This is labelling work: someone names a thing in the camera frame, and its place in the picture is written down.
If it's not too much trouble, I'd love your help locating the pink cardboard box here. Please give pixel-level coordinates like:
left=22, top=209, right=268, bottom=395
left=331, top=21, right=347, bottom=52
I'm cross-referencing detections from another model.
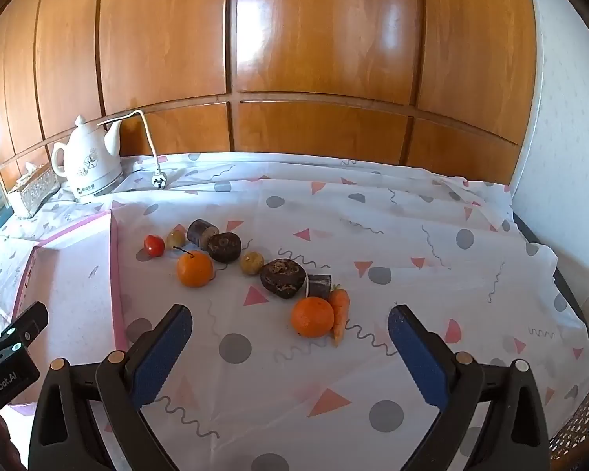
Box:
left=11, top=208, right=129, bottom=418

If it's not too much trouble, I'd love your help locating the round dark brown tuber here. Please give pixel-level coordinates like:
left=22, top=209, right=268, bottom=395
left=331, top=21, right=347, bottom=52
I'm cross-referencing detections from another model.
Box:
left=207, top=232, right=242, bottom=263

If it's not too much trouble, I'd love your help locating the white power cable with plug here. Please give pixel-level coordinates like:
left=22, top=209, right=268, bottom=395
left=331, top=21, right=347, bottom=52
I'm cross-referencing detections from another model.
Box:
left=98, top=109, right=168, bottom=190

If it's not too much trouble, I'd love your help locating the brown wicker chair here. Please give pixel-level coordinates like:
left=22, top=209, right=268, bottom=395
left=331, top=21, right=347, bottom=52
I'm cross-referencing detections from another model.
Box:
left=550, top=368, right=589, bottom=471

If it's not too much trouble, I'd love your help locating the dark purple cut yam piece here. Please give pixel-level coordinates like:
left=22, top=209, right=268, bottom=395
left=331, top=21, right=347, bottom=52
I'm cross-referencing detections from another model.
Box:
left=187, top=219, right=220, bottom=248
left=306, top=274, right=333, bottom=299

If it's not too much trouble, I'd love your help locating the small carrot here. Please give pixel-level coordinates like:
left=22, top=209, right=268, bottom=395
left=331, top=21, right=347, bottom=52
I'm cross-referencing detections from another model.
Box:
left=328, top=285, right=350, bottom=348

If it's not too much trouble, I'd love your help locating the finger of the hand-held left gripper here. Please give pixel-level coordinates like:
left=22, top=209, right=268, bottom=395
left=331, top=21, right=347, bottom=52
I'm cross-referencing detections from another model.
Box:
left=0, top=301, right=49, bottom=361

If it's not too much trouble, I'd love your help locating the white patterned tablecloth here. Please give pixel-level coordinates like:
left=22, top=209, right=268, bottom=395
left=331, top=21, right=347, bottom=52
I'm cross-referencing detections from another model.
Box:
left=0, top=151, right=589, bottom=471

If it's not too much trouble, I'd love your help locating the silver patterned tissue box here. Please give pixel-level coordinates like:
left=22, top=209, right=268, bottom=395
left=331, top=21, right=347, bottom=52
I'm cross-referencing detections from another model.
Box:
left=7, top=162, right=62, bottom=219

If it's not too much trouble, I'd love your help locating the white ceramic electric kettle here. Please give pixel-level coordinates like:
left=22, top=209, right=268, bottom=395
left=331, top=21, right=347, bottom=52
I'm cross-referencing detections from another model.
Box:
left=51, top=115, right=124, bottom=202

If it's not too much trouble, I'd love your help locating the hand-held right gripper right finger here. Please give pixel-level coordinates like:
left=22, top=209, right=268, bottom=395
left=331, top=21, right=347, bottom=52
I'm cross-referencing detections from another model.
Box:
left=388, top=304, right=551, bottom=471

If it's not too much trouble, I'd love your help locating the large dark brown tuber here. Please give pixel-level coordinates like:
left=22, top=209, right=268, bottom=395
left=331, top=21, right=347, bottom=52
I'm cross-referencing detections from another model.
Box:
left=260, top=258, right=308, bottom=300

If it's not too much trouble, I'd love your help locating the orange with stem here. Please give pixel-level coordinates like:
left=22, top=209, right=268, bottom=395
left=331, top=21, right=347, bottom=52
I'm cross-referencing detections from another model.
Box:
left=173, top=246, right=214, bottom=288

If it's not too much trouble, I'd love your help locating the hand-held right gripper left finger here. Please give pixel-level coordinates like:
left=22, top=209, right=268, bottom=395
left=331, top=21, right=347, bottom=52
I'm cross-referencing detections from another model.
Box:
left=28, top=303, right=193, bottom=471

